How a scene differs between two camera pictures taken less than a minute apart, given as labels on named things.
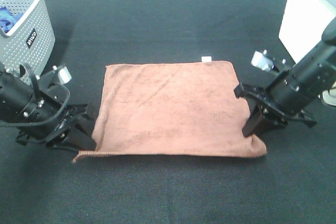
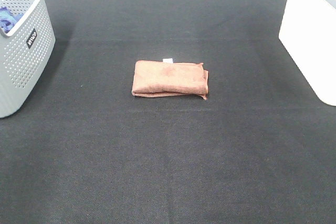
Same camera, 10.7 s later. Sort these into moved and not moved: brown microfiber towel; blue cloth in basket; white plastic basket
Moved: brown microfiber towel
Not moved: blue cloth in basket; white plastic basket
